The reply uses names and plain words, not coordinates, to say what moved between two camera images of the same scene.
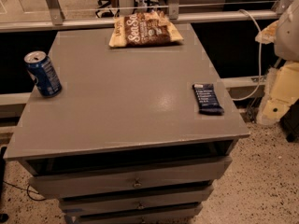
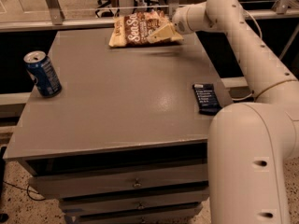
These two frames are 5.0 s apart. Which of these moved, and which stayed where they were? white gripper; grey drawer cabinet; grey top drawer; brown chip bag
Moved: white gripper
Stayed: grey top drawer; brown chip bag; grey drawer cabinet
